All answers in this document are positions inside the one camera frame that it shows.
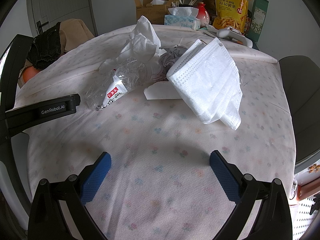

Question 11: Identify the yellow snack bag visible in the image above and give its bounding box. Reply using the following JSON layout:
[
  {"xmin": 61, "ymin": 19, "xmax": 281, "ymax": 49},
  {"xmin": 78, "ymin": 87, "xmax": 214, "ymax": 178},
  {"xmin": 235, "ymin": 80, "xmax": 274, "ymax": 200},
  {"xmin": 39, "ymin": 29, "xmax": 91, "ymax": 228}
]
[{"xmin": 212, "ymin": 0, "xmax": 251, "ymax": 33}]

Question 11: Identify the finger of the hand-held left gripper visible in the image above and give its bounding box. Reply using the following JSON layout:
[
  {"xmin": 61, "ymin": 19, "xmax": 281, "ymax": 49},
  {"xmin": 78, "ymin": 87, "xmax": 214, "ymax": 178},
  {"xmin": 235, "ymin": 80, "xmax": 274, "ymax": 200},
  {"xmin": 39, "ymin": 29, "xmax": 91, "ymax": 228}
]
[{"xmin": 15, "ymin": 93, "xmax": 81, "ymax": 133}]

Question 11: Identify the blue tissue box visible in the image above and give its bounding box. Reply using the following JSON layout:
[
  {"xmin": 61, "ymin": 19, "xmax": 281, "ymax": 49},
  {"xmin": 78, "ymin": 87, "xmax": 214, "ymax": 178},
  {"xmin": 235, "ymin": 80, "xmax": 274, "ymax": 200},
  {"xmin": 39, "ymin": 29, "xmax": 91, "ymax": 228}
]
[{"xmin": 164, "ymin": 7, "xmax": 201, "ymax": 30}]

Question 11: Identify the door handle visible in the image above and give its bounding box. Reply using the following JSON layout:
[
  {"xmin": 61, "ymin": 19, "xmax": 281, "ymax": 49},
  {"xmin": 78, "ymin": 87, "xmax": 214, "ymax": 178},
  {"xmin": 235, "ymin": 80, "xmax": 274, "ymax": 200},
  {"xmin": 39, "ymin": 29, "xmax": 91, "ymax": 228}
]
[{"xmin": 36, "ymin": 21, "xmax": 49, "ymax": 34}]

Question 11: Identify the black denim cloth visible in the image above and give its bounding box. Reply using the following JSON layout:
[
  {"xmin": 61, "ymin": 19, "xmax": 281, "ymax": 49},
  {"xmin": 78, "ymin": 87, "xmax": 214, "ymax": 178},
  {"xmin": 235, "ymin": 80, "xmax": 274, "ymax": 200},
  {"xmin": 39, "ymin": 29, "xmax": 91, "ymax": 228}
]
[{"xmin": 26, "ymin": 22, "xmax": 67, "ymax": 70}]

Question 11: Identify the white tissue paper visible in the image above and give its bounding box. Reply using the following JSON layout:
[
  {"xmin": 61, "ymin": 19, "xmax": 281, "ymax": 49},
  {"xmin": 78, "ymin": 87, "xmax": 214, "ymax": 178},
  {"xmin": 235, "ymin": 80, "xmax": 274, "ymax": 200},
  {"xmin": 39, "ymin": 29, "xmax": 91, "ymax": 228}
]
[{"xmin": 100, "ymin": 16, "xmax": 162, "ymax": 73}]

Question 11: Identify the crushed clear plastic bottle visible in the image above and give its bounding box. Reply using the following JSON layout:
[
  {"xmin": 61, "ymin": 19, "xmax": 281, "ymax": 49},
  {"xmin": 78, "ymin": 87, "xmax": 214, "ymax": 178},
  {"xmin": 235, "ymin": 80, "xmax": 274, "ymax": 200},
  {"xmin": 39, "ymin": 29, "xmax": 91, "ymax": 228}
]
[{"xmin": 84, "ymin": 57, "xmax": 160, "ymax": 111}]

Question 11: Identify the brown cardboard box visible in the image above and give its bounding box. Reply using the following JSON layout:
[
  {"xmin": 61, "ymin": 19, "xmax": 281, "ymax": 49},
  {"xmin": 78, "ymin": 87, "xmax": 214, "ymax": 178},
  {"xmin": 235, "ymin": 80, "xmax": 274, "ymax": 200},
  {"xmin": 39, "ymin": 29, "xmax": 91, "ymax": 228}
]
[{"xmin": 134, "ymin": 0, "xmax": 175, "ymax": 25}]

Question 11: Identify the grey upholstered chair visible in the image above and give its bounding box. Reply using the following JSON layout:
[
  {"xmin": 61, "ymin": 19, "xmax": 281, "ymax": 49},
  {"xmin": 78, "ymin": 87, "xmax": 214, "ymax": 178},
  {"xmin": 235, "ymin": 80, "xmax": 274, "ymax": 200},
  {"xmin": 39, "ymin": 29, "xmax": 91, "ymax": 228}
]
[{"xmin": 278, "ymin": 56, "xmax": 320, "ymax": 170}]

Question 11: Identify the white face mask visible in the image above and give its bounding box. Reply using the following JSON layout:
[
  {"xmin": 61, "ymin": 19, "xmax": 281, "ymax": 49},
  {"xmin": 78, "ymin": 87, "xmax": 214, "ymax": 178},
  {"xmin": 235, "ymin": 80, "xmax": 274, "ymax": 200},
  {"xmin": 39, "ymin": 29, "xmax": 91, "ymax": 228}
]
[{"xmin": 166, "ymin": 38, "xmax": 242, "ymax": 130}]

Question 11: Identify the red and white bottle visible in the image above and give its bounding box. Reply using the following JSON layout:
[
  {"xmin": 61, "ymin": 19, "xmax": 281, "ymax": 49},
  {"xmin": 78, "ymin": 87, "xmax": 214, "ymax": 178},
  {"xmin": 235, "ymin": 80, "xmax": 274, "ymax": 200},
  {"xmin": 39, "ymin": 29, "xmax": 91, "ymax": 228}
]
[{"xmin": 196, "ymin": 2, "xmax": 209, "ymax": 25}]

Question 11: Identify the tall green box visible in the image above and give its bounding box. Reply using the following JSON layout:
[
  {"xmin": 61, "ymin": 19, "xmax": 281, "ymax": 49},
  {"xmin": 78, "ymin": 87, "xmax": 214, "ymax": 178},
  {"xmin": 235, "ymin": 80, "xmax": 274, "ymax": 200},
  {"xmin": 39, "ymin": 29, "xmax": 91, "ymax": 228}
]
[{"xmin": 247, "ymin": 0, "xmax": 269, "ymax": 43}]

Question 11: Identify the orange cushion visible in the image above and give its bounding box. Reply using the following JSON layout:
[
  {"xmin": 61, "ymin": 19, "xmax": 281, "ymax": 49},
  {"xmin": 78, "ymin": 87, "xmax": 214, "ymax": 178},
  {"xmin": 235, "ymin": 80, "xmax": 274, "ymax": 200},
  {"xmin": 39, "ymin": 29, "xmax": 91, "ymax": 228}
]
[{"xmin": 21, "ymin": 66, "xmax": 40, "ymax": 83}]

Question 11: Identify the dark red snack packet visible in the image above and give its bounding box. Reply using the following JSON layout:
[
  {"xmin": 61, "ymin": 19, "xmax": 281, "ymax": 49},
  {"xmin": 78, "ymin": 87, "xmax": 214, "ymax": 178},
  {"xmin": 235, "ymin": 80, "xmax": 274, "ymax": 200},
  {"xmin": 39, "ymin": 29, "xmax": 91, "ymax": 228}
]
[{"xmin": 244, "ymin": 15, "xmax": 252, "ymax": 35}]

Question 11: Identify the white dotted tablecloth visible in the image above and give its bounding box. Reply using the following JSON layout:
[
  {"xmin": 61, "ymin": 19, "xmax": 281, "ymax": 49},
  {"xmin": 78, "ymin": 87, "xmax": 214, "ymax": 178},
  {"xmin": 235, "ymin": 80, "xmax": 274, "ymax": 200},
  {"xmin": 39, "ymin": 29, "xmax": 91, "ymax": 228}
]
[{"xmin": 15, "ymin": 24, "xmax": 297, "ymax": 240}]

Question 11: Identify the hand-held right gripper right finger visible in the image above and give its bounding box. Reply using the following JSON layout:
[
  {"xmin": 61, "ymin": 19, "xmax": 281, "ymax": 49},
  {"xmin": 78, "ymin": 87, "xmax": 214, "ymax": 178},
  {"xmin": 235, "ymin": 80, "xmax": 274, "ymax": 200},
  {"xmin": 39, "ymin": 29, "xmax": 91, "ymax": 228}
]
[{"xmin": 209, "ymin": 150, "xmax": 293, "ymax": 240}]

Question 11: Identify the white game controller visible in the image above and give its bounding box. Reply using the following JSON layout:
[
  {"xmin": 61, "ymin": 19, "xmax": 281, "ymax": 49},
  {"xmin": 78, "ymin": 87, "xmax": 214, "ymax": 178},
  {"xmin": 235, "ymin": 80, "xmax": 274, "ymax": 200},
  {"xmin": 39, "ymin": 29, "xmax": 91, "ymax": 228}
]
[{"xmin": 206, "ymin": 24, "xmax": 253, "ymax": 48}]

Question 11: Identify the grey door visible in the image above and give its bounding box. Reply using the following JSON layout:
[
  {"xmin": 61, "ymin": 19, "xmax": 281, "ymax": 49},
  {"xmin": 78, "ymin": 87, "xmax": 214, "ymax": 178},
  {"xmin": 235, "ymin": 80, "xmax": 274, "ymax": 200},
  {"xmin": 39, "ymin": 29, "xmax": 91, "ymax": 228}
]
[{"xmin": 27, "ymin": 0, "xmax": 98, "ymax": 39}]

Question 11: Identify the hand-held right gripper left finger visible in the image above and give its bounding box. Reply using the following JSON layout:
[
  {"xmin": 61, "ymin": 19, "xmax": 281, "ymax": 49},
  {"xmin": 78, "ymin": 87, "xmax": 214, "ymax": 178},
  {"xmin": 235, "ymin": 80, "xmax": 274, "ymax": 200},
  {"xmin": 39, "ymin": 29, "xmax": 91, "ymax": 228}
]
[{"xmin": 27, "ymin": 151, "xmax": 112, "ymax": 240}]

